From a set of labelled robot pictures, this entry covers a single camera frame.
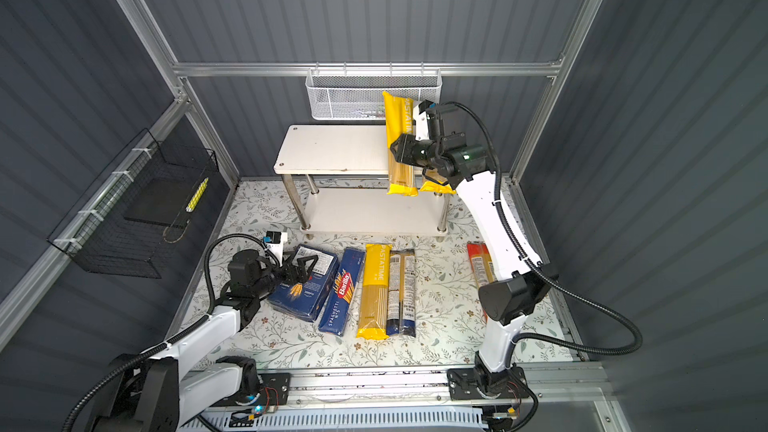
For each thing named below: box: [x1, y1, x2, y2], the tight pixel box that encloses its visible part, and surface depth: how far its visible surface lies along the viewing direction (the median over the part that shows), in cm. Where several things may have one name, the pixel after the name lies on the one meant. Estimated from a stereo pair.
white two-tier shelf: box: [273, 125, 449, 237], surface depth 95 cm
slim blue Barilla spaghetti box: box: [318, 247, 366, 337], surface depth 88 cm
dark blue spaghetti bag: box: [386, 249, 417, 338], surface depth 88 cm
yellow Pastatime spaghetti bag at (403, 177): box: [382, 91, 421, 197], surface depth 75 cm
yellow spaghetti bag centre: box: [357, 243, 392, 341], surface depth 88 cm
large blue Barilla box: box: [267, 244, 339, 323], surface depth 84 cm
